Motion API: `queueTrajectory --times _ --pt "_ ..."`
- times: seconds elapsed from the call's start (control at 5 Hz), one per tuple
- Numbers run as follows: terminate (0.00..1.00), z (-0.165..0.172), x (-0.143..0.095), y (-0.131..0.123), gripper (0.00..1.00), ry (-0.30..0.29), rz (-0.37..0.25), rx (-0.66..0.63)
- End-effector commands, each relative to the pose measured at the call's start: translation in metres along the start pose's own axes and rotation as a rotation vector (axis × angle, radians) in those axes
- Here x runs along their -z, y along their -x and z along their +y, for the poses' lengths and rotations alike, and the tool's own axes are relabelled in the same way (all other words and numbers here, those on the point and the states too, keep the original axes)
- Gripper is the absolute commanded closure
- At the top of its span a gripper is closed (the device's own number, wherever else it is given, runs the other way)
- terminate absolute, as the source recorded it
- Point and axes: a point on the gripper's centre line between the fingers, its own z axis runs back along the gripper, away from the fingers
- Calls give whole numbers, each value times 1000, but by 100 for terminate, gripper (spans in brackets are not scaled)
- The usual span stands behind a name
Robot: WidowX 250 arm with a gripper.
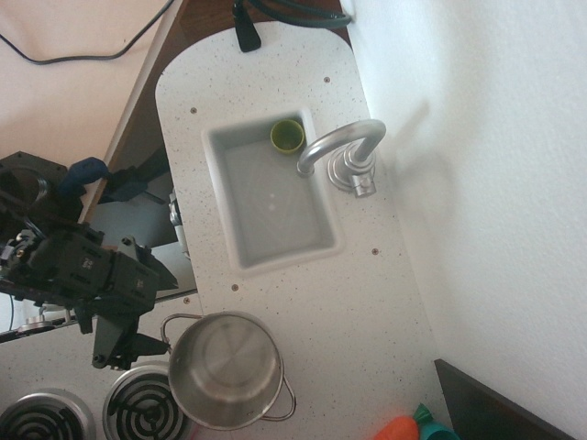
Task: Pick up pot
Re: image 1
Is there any teal plastic toy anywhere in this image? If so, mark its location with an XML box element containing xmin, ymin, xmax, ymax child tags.
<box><xmin>413</xmin><ymin>403</ymin><xmax>460</xmax><ymax>440</ymax></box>

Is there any black cable on floor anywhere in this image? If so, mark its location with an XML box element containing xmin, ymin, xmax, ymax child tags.
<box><xmin>0</xmin><ymin>0</ymin><xmax>175</xmax><ymax>66</ymax></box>

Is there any stainless steel pot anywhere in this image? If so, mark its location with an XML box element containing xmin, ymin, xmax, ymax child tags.
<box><xmin>161</xmin><ymin>312</ymin><xmax>297</xmax><ymax>431</ymax></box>

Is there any silver toy faucet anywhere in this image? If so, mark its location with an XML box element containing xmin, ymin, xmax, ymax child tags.
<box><xmin>296</xmin><ymin>119</ymin><xmax>386</xmax><ymax>198</ymax></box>

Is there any dark brown board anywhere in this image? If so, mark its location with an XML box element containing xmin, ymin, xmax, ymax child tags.
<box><xmin>434</xmin><ymin>358</ymin><xmax>586</xmax><ymax>440</ymax></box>

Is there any black strap clip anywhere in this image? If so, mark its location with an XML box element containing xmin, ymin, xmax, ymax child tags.
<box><xmin>232</xmin><ymin>0</ymin><xmax>261</xmax><ymax>53</ymax></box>

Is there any grey sink basin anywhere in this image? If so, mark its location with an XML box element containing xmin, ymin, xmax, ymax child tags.
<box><xmin>202</xmin><ymin>107</ymin><xmax>344</xmax><ymax>275</ymax></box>

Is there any blue clamp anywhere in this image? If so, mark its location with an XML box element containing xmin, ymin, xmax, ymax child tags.
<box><xmin>56</xmin><ymin>157</ymin><xmax>109</xmax><ymax>202</ymax></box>

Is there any wooden table edge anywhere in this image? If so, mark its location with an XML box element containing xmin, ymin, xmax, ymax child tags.
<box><xmin>77</xmin><ymin>0</ymin><xmax>239</xmax><ymax>226</ymax></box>

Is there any orange toy carrot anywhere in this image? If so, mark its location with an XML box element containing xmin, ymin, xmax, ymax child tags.
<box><xmin>373</xmin><ymin>416</ymin><xmax>419</xmax><ymax>440</ymax></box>

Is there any dark green hose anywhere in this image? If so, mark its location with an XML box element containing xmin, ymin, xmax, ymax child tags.
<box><xmin>270</xmin><ymin>0</ymin><xmax>354</xmax><ymax>32</ymax></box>

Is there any green plastic cup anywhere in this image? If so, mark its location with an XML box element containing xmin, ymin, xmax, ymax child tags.
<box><xmin>270</xmin><ymin>119</ymin><xmax>305</xmax><ymax>154</ymax></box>

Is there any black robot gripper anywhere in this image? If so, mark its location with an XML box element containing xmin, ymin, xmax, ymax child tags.
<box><xmin>31</xmin><ymin>230</ymin><xmax>178</xmax><ymax>369</ymax></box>

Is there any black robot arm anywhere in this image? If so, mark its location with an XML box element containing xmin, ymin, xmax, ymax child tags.
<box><xmin>1</xmin><ymin>151</ymin><xmax>177</xmax><ymax>370</ymax></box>

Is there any right coil stove burner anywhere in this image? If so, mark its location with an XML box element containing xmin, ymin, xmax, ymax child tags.
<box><xmin>102</xmin><ymin>361</ymin><xmax>195</xmax><ymax>439</ymax></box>

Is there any left coil stove burner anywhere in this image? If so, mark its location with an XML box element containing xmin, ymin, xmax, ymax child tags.
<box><xmin>1</xmin><ymin>389</ymin><xmax>96</xmax><ymax>439</ymax></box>

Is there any white speckled toy counter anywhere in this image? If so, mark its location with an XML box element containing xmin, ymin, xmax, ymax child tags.
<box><xmin>0</xmin><ymin>21</ymin><xmax>455</xmax><ymax>440</ymax></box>

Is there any coil stove burner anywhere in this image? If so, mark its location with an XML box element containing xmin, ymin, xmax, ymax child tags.
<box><xmin>1</xmin><ymin>389</ymin><xmax>96</xmax><ymax>439</ymax></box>
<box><xmin>102</xmin><ymin>361</ymin><xmax>195</xmax><ymax>439</ymax></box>

